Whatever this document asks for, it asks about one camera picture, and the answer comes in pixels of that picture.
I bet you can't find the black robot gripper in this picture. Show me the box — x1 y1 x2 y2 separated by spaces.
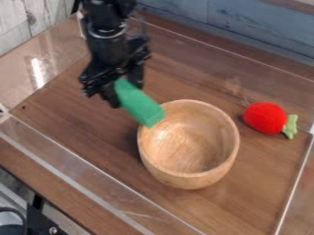
78 17 152 109

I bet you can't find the green rectangular block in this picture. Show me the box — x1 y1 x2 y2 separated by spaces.
114 78 166 128

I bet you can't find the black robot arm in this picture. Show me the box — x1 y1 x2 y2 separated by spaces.
79 0 151 108

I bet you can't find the brown wooden bowl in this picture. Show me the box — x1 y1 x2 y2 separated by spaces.
138 99 241 190

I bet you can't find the red plush strawberry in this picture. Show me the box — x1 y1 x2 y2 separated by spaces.
243 102 298 140

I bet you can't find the clear acrylic front barrier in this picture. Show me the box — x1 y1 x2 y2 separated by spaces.
0 115 204 235

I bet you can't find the black clamp under table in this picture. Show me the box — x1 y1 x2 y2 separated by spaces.
0 196 68 235

